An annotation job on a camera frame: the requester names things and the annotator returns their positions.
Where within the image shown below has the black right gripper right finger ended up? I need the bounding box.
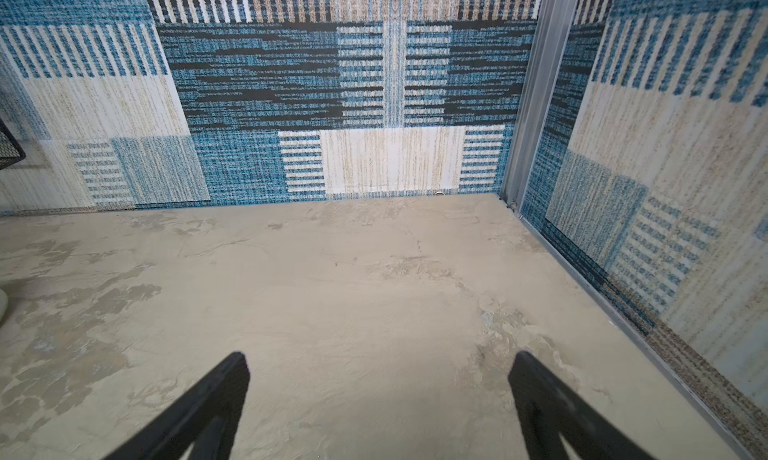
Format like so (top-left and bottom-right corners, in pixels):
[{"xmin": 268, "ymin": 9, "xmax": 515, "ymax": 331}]
[{"xmin": 508, "ymin": 351, "xmax": 653, "ymax": 460}]

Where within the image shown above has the black mesh shelf rack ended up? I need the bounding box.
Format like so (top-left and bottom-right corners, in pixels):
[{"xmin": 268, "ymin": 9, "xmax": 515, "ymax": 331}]
[{"xmin": 0, "ymin": 121, "xmax": 27, "ymax": 170}]

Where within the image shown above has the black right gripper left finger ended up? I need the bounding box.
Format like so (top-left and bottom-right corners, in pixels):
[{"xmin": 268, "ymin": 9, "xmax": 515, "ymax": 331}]
[{"xmin": 106, "ymin": 352, "xmax": 250, "ymax": 459}]

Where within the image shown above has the white sneaker shoe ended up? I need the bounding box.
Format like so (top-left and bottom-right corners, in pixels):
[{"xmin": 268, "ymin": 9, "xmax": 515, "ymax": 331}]
[{"xmin": 0, "ymin": 290, "xmax": 9, "ymax": 321}]

